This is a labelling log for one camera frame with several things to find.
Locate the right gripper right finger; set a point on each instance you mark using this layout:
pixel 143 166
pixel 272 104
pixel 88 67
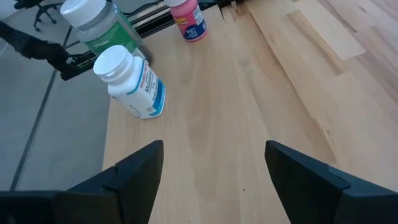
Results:
pixel 304 189

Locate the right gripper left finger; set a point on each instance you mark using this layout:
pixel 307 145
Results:
pixel 130 186

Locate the white bottle blue label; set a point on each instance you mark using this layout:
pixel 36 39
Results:
pixel 136 90

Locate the clear bottle green label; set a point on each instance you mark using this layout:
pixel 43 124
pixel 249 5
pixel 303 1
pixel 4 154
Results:
pixel 105 34

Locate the pink medicine bottle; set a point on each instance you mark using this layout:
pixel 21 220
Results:
pixel 189 21

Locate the black office chair base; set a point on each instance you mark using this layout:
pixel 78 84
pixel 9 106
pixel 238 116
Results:
pixel 43 11

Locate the black metal table frame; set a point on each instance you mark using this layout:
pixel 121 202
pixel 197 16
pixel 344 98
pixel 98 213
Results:
pixel 155 26

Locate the black diagonal frame strut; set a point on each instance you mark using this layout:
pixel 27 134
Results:
pixel 37 48

